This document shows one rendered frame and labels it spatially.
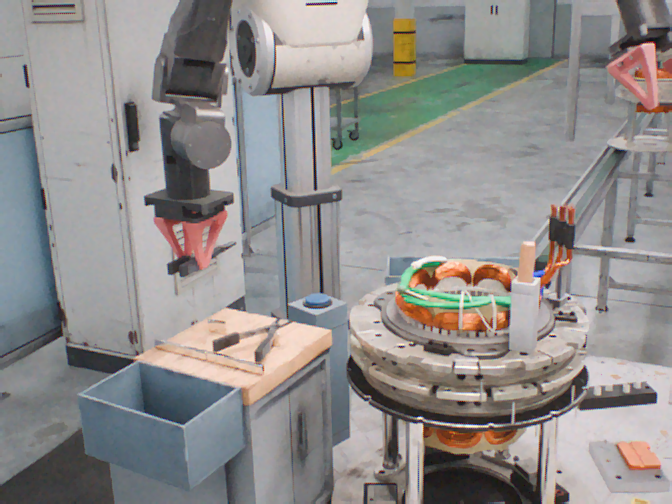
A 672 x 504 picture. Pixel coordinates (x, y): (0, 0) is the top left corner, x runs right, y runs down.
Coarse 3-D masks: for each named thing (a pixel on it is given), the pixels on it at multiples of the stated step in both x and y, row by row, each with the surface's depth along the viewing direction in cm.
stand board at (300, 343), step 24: (240, 312) 121; (192, 336) 113; (216, 336) 113; (288, 336) 112; (312, 336) 112; (144, 360) 106; (168, 360) 106; (192, 360) 106; (264, 360) 105; (288, 360) 105; (240, 384) 99; (264, 384) 101
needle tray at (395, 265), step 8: (392, 256) 144; (400, 256) 144; (408, 256) 144; (416, 256) 144; (424, 256) 144; (392, 264) 145; (400, 264) 145; (408, 264) 144; (504, 264) 142; (512, 264) 142; (392, 272) 145; (400, 272) 145; (384, 280) 135; (392, 280) 135; (400, 280) 134
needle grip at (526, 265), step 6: (522, 246) 96; (528, 246) 95; (534, 246) 95; (522, 252) 96; (528, 252) 95; (534, 252) 96; (522, 258) 96; (528, 258) 95; (534, 258) 96; (522, 264) 96; (528, 264) 96; (522, 270) 96; (528, 270) 96; (522, 276) 96; (528, 276) 96; (522, 282) 97; (528, 282) 96
